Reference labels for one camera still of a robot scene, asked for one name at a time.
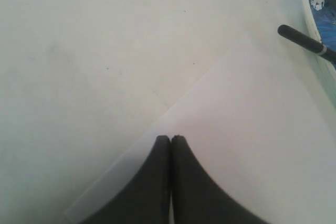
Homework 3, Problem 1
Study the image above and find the black paintbrush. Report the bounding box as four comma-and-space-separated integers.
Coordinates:
277, 25, 335, 64

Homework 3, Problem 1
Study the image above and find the white plate with blue paint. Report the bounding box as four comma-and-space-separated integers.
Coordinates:
300, 0, 336, 77

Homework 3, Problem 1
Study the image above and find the white paper sheet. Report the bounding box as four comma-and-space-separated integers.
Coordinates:
66, 35, 335, 223

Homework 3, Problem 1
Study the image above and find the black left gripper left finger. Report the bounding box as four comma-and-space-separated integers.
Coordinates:
82, 135, 171, 223

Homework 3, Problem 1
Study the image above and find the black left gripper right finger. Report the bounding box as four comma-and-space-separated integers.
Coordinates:
171, 135, 266, 223

